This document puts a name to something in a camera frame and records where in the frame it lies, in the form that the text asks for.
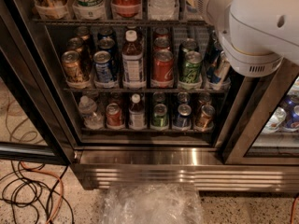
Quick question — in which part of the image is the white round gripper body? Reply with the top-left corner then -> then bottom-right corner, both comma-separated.
195,0 -> 246,32

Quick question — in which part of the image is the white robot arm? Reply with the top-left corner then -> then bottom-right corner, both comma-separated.
186,0 -> 299,77

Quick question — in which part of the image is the clear water bottle top shelf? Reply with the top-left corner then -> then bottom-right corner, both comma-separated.
148,0 -> 179,21

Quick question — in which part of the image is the green can middle front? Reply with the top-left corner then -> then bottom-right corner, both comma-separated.
178,51 -> 203,85

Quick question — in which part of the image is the green can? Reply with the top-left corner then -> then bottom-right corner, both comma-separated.
178,51 -> 203,85
151,104 -> 168,129

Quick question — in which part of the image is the redbull can middle front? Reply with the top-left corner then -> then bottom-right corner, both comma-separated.
211,51 -> 231,91

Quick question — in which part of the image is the red coke can middle front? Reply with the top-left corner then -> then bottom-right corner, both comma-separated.
151,49 -> 174,88

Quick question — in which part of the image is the stainless steel fridge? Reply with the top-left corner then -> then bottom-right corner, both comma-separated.
0,0 -> 299,193

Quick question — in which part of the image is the blue pepsi can middle front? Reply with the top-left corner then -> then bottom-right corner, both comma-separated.
93,50 -> 117,84

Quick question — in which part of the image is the gold can bottom front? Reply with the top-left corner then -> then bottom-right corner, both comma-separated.
195,105 -> 215,129

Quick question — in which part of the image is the blue can bottom front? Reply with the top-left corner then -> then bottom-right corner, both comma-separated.
173,104 -> 192,130

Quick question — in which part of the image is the green can bottom front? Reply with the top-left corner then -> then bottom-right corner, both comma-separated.
151,104 -> 168,129

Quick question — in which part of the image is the right glass fridge door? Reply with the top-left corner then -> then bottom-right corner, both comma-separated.
222,61 -> 299,165

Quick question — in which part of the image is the gold can middle front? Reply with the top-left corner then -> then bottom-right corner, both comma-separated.
62,50 -> 88,83

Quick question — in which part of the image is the red can bottom front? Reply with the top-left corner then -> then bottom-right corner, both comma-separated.
106,103 -> 124,129

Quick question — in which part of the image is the open glass fridge door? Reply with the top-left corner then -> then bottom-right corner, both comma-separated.
0,0 -> 74,165

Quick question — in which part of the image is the brown tea bottle middle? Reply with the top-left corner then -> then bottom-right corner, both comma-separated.
121,30 -> 146,89

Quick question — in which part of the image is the brown tea bottle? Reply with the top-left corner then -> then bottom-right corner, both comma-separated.
121,30 -> 146,89
129,93 -> 146,130

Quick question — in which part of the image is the white green drink bottle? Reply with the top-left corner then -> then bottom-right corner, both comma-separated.
73,0 -> 105,20

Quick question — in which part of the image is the brown tea bottle bottom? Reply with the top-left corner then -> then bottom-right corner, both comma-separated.
129,93 -> 146,130

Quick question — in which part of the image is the clear water bottle bottom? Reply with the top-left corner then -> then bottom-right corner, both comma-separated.
78,95 -> 104,130

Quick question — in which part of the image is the clear plastic wrap bag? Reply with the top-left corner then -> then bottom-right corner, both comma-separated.
100,184 -> 204,224

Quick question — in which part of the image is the orange cable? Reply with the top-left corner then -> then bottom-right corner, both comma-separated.
19,161 -> 65,224

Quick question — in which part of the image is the black cable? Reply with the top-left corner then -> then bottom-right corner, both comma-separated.
0,161 -> 76,224

